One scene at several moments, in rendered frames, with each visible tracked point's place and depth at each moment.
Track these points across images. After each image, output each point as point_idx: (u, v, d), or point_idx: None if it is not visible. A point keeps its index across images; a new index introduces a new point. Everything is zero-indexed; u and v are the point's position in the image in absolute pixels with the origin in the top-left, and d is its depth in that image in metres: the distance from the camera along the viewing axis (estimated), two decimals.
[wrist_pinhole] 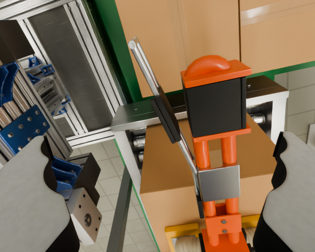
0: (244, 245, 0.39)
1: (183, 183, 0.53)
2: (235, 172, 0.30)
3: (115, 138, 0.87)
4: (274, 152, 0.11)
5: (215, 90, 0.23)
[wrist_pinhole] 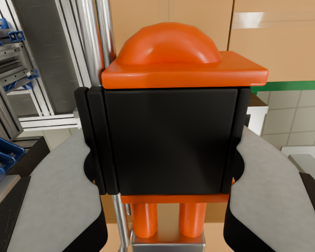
0: None
1: (131, 216, 0.39)
2: None
3: (78, 125, 0.77)
4: None
5: (176, 106, 0.09)
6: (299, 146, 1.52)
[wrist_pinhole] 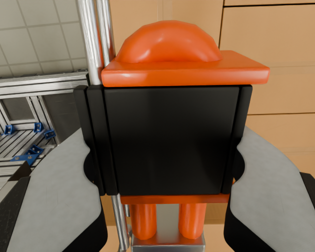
0: None
1: (129, 218, 0.39)
2: None
3: None
4: None
5: (176, 105, 0.09)
6: None
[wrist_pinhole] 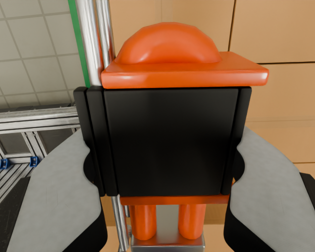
0: None
1: (129, 219, 0.39)
2: None
3: None
4: None
5: (176, 106, 0.09)
6: None
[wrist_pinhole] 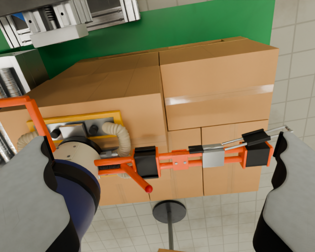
0: (160, 173, 0.67)
1: (164, 121, 0.76)
2: (220, 164, 0.65)
3: (3, 57, 0.96)
4: (274, 152, 0.11)
5: (266, 157, 0.63)
6: None
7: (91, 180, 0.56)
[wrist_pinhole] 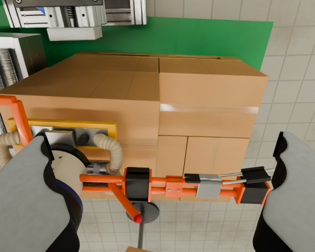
0: (150, 197, 0.62)
1: (158, 127, 0.81)
2: (214, 197, 0.62)
3: (6, 37, 0.95)
4: (274, 152, 0.11)
5: (262, 196, 0.61)
6: None
7: (75, 201, 0.50)
